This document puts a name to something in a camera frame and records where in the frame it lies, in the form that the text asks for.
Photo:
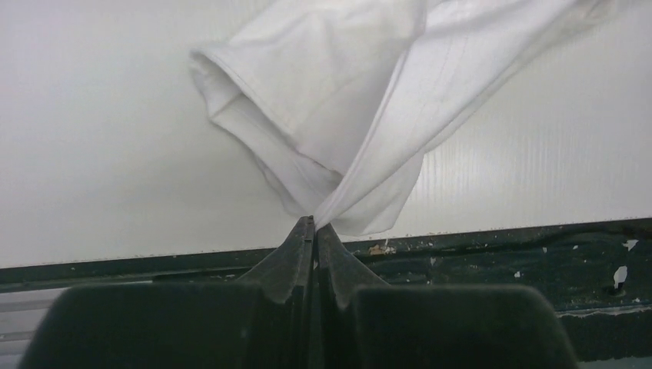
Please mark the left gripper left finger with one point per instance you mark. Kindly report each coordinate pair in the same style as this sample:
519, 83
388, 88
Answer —
279, 335

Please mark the aluminium frame rail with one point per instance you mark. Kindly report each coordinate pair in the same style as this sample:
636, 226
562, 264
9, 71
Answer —
21, 313

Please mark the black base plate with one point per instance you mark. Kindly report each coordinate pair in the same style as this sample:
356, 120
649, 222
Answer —
596, 275

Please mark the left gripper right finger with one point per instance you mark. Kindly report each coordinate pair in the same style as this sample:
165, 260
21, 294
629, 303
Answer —
340, 275

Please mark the white t-shirt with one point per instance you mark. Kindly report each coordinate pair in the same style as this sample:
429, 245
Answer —
339, 101

